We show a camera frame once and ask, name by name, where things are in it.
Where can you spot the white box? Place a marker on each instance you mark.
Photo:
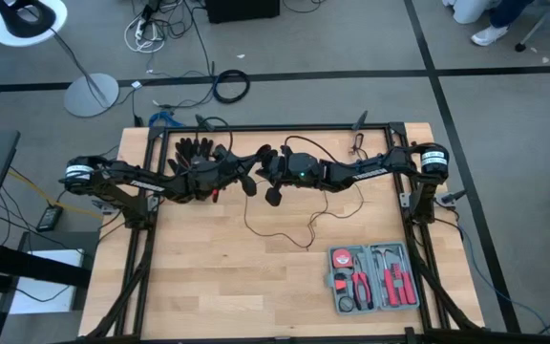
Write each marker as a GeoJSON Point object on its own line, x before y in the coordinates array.
{"type": "Point", "coordinates": [50, 296]}

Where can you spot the grey floor lamp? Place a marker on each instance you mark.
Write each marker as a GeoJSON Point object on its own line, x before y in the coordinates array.
{"type": "Point", "coordinates": [91, 95]}

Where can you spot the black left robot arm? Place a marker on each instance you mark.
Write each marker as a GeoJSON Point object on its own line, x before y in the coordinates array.
{"type": "Point", "coordinates": [127, 181]}

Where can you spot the black work glove green cuff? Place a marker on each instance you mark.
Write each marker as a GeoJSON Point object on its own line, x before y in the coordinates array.
{"type": "Point", "coordinates": [191, 148]}

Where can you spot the black carabiner hook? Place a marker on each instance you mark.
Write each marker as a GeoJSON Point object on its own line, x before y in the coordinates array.
{"type": "Point", "coordinates": [353, 151]}

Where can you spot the grey office chair base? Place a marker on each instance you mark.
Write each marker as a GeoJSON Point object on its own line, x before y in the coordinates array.
{"type": "Point", "coordinates": [544, 21]}

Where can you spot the grey plastic tool case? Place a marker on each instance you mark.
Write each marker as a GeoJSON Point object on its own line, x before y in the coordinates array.
{"type": "Point", "coordinates": [411, 248]}

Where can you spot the black box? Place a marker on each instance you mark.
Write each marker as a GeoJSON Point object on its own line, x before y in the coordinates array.
{"type": "Point", "coordinates": [241, 9]}

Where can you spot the white power strip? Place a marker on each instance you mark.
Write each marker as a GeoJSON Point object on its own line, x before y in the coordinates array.
{"type": "Point", "coordinates": [140, 31]}

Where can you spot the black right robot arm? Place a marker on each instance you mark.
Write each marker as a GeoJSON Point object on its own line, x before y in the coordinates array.
{"type": "Point", "coordinates": [365, 173]}

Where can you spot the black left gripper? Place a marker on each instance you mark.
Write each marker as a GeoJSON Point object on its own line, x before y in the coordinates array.
{"type": "Point", "coordinates": [229, 172]}

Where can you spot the black aluminium table frame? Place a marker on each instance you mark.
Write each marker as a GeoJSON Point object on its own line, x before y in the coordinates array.
{"type": "Point", "coordinates": [275, 128]}

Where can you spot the person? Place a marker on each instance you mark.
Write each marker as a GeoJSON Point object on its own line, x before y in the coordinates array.
{"type": "Point", "coordinates": [490, 35]}

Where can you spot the red tape measure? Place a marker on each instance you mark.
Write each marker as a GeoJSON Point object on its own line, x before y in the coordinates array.
{"type": "Point", "coordinates": [342, 259]}

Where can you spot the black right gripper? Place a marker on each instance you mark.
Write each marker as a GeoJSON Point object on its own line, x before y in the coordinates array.
{"type": "Point", "coordinates": [277, 169]}

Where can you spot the white bag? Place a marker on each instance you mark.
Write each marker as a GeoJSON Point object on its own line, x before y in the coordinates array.
{"type": "Point", "coordinates": [466, 12]}

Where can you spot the black table clamp lever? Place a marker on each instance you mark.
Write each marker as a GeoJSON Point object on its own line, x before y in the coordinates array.
{"type": "Point", "coordinates": [454, 195]}

